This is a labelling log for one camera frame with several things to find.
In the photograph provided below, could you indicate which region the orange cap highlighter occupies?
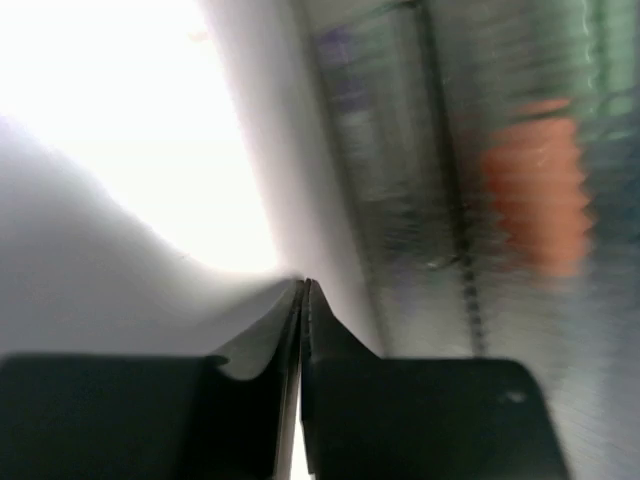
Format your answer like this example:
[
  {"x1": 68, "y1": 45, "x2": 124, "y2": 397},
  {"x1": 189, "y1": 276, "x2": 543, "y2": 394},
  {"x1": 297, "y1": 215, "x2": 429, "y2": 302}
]
[{"x1": 481, "y1": 98, "x2": 593, "y2": 278}]

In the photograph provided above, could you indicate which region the purple ink gel pen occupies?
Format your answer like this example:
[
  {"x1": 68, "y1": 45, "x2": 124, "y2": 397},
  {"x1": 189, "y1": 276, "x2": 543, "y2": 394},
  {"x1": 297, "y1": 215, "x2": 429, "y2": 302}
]
[{"x1": 315, "y1": 26, "x2": 375, "y2": 167}]

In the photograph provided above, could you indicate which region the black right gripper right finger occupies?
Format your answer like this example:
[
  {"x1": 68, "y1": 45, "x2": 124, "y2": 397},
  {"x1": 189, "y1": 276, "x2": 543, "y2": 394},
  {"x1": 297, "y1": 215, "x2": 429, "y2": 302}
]
[{"x1": 301, "y1": 280, "x2": 570, "y2": 479}]

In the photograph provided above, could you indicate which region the clear drawer organizer box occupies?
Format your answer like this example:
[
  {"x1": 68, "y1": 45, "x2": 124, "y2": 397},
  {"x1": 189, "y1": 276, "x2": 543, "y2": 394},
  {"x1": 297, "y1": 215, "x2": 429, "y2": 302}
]
[{"x1": 299, "y1": 1, "x2": 639, "y2": 479}]

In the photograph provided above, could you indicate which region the green highlighter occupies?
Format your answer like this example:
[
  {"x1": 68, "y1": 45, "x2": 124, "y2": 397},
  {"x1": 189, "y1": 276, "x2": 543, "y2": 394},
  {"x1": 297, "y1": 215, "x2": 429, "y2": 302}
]
[{"x1": 555, "y1": 1, "x2": 639, "y2": 138}]

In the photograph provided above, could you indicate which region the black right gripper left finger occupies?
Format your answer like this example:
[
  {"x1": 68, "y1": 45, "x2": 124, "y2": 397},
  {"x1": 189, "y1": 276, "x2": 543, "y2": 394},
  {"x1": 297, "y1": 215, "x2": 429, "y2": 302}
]
[{"x1": 1, "y1": 279, "x2": 305, "y2": 479}]

